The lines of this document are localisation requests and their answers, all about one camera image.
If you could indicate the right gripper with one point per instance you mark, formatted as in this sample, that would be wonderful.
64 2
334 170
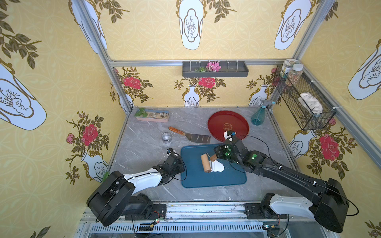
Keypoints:
219 152

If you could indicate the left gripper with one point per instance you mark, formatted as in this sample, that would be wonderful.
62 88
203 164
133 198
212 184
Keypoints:
178 163

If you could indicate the teal plastic tray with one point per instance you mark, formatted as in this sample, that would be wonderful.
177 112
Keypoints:
203 172

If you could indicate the white dough lump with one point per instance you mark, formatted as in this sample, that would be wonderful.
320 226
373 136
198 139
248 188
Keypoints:
216 166

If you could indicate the wooden rolling pin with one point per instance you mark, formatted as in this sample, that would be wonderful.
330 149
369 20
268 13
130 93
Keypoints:
205 158

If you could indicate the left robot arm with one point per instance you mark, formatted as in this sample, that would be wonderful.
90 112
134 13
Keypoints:
121 195

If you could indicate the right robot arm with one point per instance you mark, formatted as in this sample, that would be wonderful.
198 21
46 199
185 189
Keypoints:
328 203

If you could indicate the small glass cup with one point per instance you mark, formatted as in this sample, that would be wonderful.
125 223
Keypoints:
166 138

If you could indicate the red round tray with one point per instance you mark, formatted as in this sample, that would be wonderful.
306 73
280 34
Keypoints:
223 121

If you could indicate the green spray bottle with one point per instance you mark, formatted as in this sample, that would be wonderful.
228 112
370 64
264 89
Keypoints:
258 117

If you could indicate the pink rectangular planter box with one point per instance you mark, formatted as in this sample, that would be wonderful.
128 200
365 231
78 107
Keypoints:
150 115

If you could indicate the pink artificial flower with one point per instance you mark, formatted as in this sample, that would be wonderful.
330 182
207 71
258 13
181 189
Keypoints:
213 66

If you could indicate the beige cloth in basket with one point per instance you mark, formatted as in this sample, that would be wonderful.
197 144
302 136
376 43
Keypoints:
310 103

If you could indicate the spice jar white lid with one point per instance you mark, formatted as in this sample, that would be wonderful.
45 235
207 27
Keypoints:
294 74

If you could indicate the jar with patterned lid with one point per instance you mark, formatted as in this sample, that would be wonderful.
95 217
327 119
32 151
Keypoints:
287 66

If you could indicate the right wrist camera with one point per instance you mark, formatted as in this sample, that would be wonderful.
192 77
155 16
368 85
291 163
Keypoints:
229 135

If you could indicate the metal dough scraper wooden handle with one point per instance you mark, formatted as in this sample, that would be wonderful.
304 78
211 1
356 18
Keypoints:
196 138

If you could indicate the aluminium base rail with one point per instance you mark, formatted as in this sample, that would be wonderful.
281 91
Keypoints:
203 219

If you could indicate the grey wall shelf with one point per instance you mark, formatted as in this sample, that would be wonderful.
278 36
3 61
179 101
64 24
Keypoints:
229 68

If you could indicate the black wire basket shelf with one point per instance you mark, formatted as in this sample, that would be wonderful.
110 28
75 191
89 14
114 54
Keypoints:
303 117

